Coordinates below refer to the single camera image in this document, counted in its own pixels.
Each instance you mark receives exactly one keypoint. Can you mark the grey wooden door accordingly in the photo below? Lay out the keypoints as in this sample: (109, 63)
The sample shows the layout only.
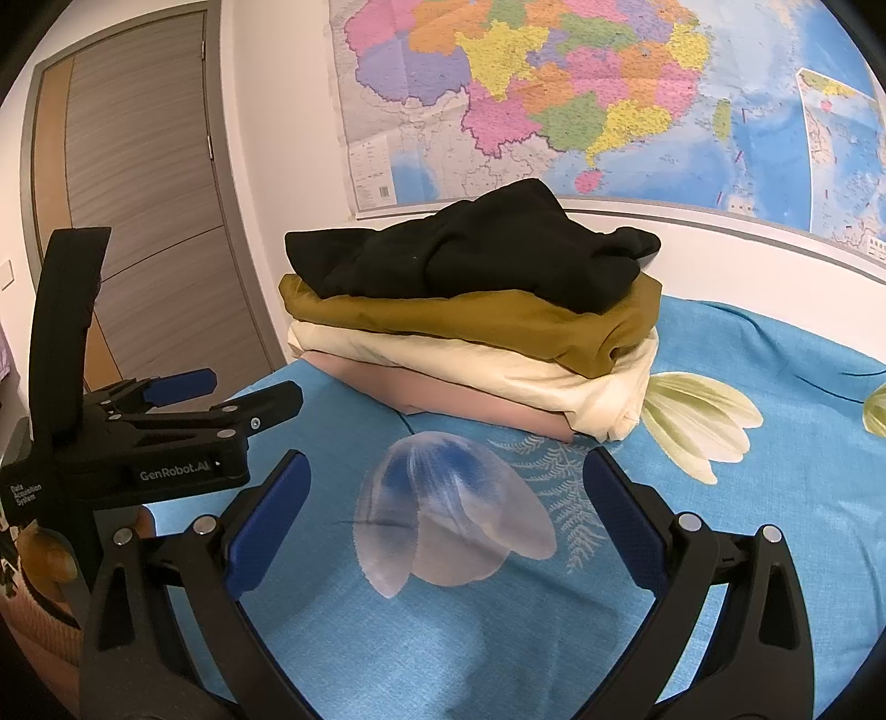
(152, 173)

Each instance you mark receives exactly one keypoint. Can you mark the cream folded garment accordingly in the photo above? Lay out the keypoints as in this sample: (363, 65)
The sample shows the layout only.
(554, 384)

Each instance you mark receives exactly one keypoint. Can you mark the blue floral bedsheet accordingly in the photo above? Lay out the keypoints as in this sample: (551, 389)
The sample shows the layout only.
(761, 554)

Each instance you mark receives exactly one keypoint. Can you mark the colourful wall map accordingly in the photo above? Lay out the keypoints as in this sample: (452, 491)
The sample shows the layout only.
(623, 104)

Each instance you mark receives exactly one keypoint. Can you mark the olive folded garment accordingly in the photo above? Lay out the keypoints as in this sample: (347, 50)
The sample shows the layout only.
(484, 322)

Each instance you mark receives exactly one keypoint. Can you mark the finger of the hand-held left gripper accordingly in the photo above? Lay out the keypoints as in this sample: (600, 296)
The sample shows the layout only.
(277, 405)
(183, 384)

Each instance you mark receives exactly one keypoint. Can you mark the white light switch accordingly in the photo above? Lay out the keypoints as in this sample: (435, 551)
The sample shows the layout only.
(5, 275)

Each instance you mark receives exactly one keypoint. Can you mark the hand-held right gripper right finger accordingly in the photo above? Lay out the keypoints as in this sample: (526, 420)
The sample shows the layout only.
(623, 516)

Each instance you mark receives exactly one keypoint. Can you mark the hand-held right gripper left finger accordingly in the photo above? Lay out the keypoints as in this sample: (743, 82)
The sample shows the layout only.
(270, 526)

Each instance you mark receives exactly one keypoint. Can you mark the pink folded garment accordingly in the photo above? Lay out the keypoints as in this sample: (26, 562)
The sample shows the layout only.
(443, 398)

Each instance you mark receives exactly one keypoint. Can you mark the black garment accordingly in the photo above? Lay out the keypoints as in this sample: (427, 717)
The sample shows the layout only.
(484, 242)

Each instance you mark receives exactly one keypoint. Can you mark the person's left hand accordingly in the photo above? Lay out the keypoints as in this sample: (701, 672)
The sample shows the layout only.
(48, 554)

